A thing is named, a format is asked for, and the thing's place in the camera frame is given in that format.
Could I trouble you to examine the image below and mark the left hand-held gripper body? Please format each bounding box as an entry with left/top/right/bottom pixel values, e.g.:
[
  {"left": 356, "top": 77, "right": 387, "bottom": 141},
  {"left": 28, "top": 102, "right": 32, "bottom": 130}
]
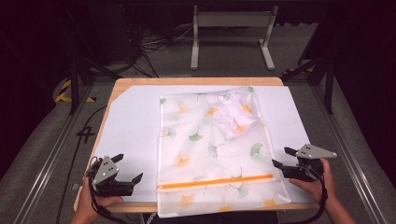
[{"left": 88, "top": 155, "right": 135, "bottom": 198}]

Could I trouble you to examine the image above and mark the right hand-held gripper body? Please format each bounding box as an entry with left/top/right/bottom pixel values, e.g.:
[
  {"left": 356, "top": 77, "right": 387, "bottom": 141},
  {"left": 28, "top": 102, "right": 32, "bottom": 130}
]
[{"left": 281, "top": 143, "right": 338, "bottom": 183}]

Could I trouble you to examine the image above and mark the leaf print mesh laundry bag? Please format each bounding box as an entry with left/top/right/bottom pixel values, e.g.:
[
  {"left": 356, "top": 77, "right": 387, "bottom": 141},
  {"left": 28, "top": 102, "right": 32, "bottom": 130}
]
[{"left": 156, "top": 86, "right": 292, "bottom": 219}]

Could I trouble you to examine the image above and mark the person's left hand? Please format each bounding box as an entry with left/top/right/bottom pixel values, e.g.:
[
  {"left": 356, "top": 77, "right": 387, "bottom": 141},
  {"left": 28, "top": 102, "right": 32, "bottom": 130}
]
[{"left": 74, "top": 175, "right": 125, "bottom": 219}]

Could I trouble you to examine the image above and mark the person's right hand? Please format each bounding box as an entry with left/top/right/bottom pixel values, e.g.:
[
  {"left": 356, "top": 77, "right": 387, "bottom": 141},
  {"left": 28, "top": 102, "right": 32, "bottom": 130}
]
[{"left": 289, "top": 158, "right": 338, "bottom": 205}]

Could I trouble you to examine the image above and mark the white table mat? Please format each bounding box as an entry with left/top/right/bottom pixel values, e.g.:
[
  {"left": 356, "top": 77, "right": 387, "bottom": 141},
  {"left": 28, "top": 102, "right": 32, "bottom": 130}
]
[{"left": 90, "top": 84, "right": 313, "bottom": 203}]

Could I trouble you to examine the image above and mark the black tape floor mark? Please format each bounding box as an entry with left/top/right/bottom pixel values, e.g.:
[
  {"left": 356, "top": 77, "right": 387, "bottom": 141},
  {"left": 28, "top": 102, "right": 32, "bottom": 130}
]
[{"left": 76, "top": 125, "right": 96, "bottom": 145}]

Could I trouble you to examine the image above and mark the white garment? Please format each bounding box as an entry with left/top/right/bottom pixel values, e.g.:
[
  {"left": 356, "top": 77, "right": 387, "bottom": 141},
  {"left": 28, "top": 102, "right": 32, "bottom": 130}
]
[{"left": 203, "top": 88, "right": 262, "bottom": 141}]

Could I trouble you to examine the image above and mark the black metal stand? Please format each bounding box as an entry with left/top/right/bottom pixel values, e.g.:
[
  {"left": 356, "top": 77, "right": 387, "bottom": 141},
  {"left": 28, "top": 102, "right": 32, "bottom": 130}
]
[
  {"left": 279, "top": 8, "right": 338, "bottom": 115},
  {"left": 65, "top": 8, "right": 123, "bottom": 116}
]

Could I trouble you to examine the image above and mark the yellow black hazard tape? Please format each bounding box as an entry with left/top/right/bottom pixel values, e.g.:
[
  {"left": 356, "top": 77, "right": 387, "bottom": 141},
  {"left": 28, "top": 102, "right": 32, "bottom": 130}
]
[{"left": 54, "top": 78, "right": 97, "bottom": 104}]

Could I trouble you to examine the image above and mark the wooden table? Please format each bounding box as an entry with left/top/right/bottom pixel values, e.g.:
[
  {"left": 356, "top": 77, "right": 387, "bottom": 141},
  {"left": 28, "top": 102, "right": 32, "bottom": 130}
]
[{"left": 73, "top": 77, "right": 320, "bottom": 215}]

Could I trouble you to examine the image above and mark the thin black floor cable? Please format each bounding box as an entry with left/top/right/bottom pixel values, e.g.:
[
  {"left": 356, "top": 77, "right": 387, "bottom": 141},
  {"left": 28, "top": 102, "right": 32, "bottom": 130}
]
[{"left": 54, "top": 105, "right": 108, "bottom": 224}]

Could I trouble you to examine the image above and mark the aluminium floor rail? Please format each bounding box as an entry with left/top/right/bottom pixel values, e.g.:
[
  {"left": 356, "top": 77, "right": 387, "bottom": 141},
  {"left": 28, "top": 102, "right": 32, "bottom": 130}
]
[
  {"left": 12, "top": 83, "right": 95, "bottom": 224},
  {"left": 310, "top": 83, "right": 390, "bottom": 224}
]

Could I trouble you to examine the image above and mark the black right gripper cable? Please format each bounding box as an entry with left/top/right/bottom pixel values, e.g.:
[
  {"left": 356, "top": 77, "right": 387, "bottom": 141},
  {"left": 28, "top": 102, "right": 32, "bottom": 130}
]
[{"left": 284, "top": 172, "right": 330, "bottom": 224}]

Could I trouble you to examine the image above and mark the bundle of black floor cables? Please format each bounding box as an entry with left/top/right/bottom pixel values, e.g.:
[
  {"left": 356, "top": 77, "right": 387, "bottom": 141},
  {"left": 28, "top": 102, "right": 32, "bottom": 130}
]
[{"left": 123, "top": 6, "right": 194, "bottom": 78}]

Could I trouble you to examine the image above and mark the white metal desk frame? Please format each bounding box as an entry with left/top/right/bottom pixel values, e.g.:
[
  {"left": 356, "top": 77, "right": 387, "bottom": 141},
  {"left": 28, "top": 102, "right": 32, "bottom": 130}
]
[{"left": 190, "top": 4, "right": 279, "bottom": 72}]

